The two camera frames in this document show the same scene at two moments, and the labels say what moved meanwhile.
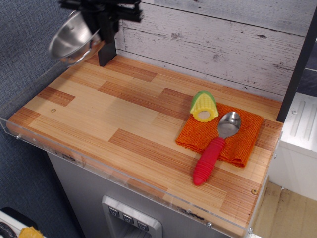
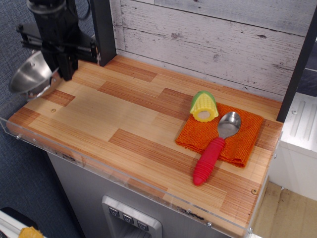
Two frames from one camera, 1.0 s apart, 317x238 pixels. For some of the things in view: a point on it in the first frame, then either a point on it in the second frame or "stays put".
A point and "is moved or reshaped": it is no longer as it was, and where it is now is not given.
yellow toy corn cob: x=203 y=101 stays put
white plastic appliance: x=294 y=167 stays put
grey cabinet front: x=84 y=190 stays put
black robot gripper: x=105 y=15 → x=58 y=31
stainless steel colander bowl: x=73 y=41 is moved or reshaped
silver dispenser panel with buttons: x=124 y=221 stays put
